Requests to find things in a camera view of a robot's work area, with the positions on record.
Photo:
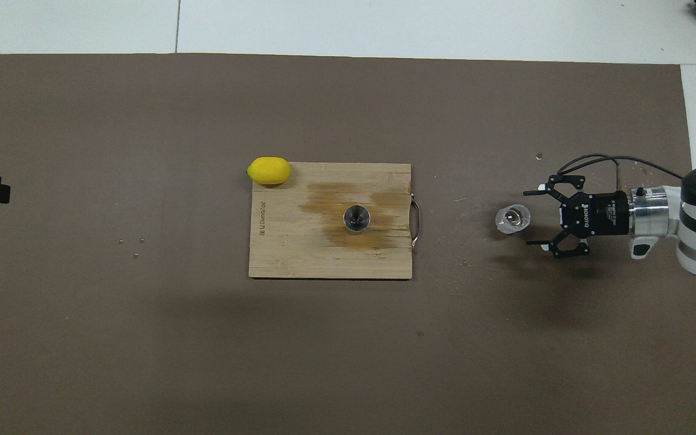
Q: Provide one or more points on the large brown table mat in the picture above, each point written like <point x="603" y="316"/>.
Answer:
<point x="142" y="362"/>

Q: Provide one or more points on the small clear glass cup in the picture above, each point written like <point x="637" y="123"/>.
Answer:
<point x="513" y="219"/>

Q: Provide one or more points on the yellow lemon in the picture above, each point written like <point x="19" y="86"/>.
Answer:
<point x="269" y="170"/>

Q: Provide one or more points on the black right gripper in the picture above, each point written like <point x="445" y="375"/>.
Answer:
<point x="599" y="212"/>

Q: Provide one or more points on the steel double jigger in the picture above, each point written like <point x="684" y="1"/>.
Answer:
<point x="356" y="218"/>

